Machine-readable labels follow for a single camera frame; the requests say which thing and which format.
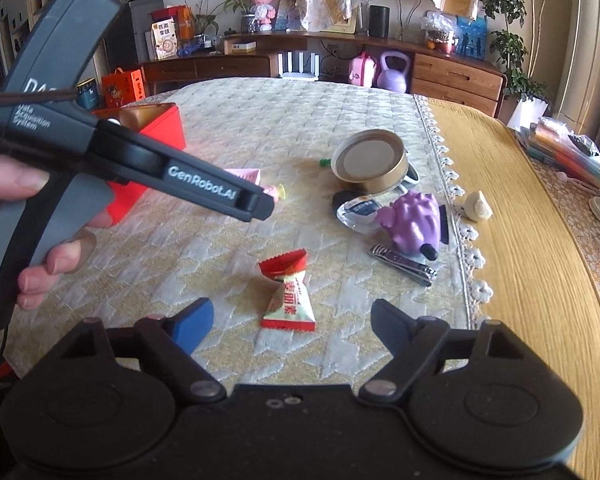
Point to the white planter pot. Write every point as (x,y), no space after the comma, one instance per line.
(526,113)

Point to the white standing air conditioner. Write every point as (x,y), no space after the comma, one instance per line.
(578,98)

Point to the white quilted mat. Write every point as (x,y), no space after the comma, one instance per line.
(166,253)

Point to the white router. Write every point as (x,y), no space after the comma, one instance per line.
(299,65)

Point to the green potted tree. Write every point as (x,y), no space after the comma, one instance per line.
(516,45)

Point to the dark teal bucket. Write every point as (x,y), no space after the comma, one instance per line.
(87,95)

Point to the snack box with cartoon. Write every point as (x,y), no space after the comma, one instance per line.
(165,39)

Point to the wooden TV cabinet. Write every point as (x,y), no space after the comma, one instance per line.
(448,77)

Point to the pink small case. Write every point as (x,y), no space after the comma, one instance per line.
(362,70)

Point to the black speaker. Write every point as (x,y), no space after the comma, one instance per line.
(378,21)

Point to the purple kettlebell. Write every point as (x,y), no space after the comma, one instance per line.
(392,79)

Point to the black mini fridge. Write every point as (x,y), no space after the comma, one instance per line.
(125,43)

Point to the silver nail clipper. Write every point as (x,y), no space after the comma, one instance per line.
(418,272)

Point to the blue picture card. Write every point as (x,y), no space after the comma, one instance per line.
(471,37)

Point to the bag of fruit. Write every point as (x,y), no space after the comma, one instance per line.
(440,31)

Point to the orange gift bag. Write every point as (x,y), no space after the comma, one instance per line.
(123,87)

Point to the stack of colourful folders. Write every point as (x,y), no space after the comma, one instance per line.
(552,142)

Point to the red candy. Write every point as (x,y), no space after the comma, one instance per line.
(290,307)

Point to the purple spiky toy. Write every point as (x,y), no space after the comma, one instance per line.
(413,224)

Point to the yellow woven table runner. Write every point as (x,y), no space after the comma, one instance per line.
(542,287)

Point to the small white figurine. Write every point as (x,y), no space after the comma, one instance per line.
(476,208)

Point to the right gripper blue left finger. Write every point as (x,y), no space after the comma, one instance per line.
(166,348)

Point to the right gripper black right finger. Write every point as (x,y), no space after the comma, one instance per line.
(414,343)

